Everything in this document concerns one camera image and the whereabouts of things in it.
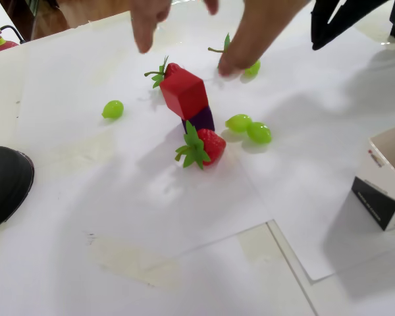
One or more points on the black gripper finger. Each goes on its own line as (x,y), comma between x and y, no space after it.
(352,13)
(320,19)

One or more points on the purple wooden cube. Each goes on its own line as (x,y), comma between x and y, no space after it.
(204,118)

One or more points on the red wooden cube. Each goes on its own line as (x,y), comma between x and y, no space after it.
(184,92)

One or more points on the person's left hand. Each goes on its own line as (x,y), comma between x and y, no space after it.
(250,39)

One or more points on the person's right hand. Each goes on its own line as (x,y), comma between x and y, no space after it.
(148,23)

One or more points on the green plastic grape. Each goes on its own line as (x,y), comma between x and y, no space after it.
(259,132)
(238,122)
(254,69)
(113,109)

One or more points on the red plastic strawberry green leaves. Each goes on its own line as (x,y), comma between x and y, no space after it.
(226,42)
(158,77)
(210,145)

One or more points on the open white black cardboard box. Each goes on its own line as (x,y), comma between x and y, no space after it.
(375,200)

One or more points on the red fire extinguisher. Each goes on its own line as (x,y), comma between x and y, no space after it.
(3,47)

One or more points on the black round dome object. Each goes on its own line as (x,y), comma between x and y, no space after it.
(6,184)

